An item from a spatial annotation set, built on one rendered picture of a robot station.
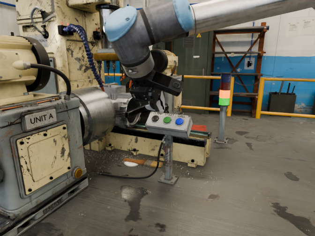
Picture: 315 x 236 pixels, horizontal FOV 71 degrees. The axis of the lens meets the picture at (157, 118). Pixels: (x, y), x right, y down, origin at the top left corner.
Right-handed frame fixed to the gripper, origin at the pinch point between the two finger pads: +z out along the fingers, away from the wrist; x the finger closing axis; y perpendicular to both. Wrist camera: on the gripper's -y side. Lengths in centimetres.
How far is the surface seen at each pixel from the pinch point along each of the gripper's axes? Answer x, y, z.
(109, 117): 0.4, 28.6, 9.1
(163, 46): -284, 144, 182
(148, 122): 2.3, 7.0, 5.9
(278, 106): -324, -75, 382
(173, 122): 0.8, -2.7, 5.9
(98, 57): -29, 46, 0
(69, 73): -21, 64, 4
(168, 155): 9.1, -0.8, 17.7
